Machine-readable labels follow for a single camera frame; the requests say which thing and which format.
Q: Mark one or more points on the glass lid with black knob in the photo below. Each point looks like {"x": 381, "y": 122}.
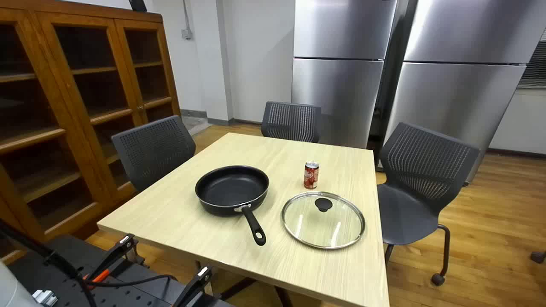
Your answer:
{"x": 323, "y": 204}

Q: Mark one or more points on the grey office chair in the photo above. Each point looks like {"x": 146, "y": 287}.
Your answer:
{"x": 424, "y": 159}
{"x": 151, "y": 148}
{"x": 291, "y": 120}

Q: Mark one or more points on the red soda can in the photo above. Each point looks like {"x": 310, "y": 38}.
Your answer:
{"x": 311, "y": 177}

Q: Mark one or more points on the black frying pan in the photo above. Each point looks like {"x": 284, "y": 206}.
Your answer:
{"x": 231, "y": 188}

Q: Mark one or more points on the stainless steel refrigerator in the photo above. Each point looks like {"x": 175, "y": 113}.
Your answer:
{"x": 342, "y": 86}
{"x": 455, "y": 96}

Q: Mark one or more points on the wooden shelf cabinet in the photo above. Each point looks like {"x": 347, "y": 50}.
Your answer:
{"x": 122, "y": 62}

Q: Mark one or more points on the black workbench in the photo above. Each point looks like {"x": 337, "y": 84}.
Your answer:
{"x": 74, "y": 257}

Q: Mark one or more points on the white counter cabinet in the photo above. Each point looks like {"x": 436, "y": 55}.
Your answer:
{"x": 521, "y": 120}

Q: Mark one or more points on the black chair caster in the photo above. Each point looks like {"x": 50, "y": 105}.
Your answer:
{"x": 538, "y": 257}

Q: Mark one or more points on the black table leg frame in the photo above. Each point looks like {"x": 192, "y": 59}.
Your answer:
{"x": 242, "y": 287}

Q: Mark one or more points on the grey wall conduit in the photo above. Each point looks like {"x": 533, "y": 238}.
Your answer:
{"x": 187, "y": 33}

